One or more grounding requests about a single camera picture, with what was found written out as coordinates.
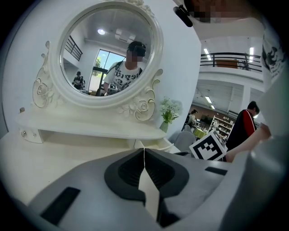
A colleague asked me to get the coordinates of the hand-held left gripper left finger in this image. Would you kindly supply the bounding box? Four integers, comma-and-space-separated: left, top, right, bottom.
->
27, 148, 163, 231

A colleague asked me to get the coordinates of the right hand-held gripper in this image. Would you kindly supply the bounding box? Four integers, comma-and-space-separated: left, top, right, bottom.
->
173, 129, 228, 162

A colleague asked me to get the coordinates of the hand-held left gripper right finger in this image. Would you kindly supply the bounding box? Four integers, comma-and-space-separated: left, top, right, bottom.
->
145, 148, 233, 228

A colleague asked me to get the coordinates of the person's right forearm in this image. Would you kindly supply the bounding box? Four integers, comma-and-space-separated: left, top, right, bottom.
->
225, 123, 272, 163

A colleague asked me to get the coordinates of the white dressing table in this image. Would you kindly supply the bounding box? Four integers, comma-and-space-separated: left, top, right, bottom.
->
0, 0, 181, 203

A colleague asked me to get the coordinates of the grey chair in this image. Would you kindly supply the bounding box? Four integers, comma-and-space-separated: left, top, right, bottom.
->
168, 125, 197, 150

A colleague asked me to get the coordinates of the table with green cloth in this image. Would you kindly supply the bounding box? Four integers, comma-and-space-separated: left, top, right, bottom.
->
194, 128, 210, 139

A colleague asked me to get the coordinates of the vase with white flowers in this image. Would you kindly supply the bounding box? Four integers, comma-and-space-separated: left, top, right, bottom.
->
158, 96, 183, 134

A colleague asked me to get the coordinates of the white shelf rack with goods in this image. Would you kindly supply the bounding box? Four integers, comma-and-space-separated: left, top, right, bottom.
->
210, 115, 236, 141

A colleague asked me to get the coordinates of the black balcony railing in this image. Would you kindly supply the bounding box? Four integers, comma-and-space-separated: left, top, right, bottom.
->
200, 52, 264, 73

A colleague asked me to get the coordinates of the oval white-framed mirror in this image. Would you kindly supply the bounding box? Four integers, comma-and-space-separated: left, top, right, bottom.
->
49, 0, 164, 109

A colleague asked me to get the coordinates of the person's white printed shirt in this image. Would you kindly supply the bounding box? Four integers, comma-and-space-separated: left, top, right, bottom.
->
261, 21, 287, 84

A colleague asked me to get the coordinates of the person's head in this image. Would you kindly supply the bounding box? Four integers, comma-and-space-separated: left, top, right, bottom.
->
184, 0, 256, 23

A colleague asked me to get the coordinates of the black head-worn camera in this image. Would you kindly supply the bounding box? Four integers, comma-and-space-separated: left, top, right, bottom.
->
172, 4, 194, 28

